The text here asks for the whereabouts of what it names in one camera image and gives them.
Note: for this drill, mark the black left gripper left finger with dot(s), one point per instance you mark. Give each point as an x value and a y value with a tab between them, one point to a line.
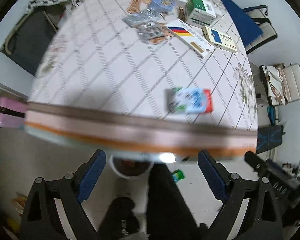
40	219

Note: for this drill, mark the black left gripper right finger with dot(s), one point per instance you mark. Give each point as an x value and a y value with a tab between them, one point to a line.
255	200

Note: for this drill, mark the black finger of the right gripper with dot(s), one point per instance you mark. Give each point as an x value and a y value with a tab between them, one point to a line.
284	185

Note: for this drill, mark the blue cartoon tissue pack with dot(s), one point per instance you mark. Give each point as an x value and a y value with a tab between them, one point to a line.
162	6

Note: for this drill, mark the green yellow plastic bag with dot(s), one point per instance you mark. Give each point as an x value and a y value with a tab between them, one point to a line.
178	175

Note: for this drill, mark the beige cushioned chair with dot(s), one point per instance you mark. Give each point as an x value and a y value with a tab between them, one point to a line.
281	83

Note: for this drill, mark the pink suitcase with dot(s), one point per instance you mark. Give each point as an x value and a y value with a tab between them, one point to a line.
12	113

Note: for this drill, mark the red blue white carton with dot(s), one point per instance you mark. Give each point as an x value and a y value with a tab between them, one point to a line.
182	100

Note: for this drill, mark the blue folder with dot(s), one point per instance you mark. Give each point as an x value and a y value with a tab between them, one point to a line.
246	27

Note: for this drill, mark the cream blue medicine box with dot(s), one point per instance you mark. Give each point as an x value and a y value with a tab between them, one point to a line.
219	40

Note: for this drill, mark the white box with flag stripes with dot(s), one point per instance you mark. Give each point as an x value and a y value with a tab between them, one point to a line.
189	37

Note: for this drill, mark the patterned round tablecloth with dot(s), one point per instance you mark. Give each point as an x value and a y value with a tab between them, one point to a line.
99	83

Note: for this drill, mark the green white medicine box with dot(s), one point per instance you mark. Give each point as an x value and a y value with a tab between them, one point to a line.
199	13

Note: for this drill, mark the silver blister pack lower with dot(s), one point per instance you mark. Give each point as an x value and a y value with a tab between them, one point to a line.
149	31

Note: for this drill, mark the silver blister pack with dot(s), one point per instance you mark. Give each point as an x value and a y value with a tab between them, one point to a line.
139	18
149	31

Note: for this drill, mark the small white box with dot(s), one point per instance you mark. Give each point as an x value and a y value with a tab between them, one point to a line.
180	3

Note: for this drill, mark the silver blister pack upper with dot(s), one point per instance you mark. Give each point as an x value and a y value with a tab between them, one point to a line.
139	18

